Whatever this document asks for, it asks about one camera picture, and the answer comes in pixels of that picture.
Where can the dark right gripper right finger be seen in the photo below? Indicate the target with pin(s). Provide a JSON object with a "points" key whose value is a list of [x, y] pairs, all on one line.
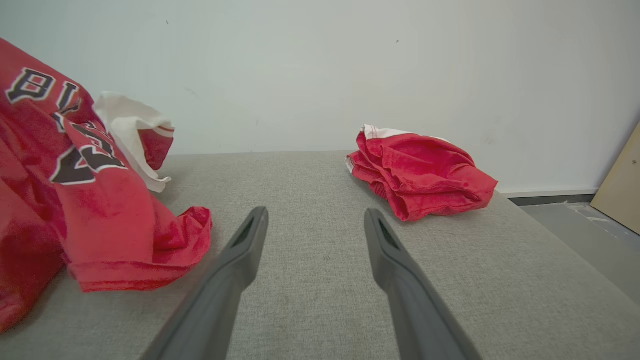
{"points": [[410, 300]]}

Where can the red jersey shirt white sleeves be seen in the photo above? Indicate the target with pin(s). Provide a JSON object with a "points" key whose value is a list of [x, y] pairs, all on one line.
{"points": [[100, 225]]}

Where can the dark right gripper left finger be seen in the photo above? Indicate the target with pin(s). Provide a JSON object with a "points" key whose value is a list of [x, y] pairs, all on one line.
{"points": [[220, 295]]}

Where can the red shorts white side stripe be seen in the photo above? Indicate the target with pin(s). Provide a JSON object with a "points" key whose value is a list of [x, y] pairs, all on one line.
{"points": [[425, 175]]}

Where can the light wooden board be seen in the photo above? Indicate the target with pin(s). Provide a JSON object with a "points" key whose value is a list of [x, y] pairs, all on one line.
{"points": [[622, 190]]}

